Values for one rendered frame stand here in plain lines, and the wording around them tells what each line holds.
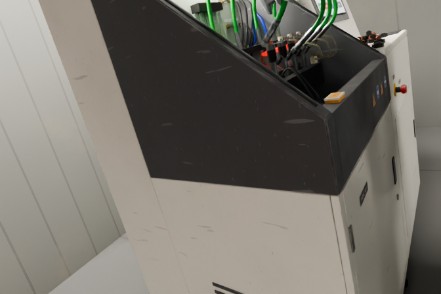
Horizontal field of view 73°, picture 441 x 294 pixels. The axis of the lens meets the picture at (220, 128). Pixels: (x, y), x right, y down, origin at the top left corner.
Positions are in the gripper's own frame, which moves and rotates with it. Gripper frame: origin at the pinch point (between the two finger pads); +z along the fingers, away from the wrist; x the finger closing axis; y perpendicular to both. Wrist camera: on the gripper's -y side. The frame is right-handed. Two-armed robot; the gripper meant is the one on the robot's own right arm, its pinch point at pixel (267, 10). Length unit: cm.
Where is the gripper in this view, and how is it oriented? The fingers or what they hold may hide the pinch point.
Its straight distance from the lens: 96.6
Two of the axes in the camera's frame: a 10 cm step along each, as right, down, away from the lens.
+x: 5.7, -3.4, 7.4
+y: 7.8, -0.4, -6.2
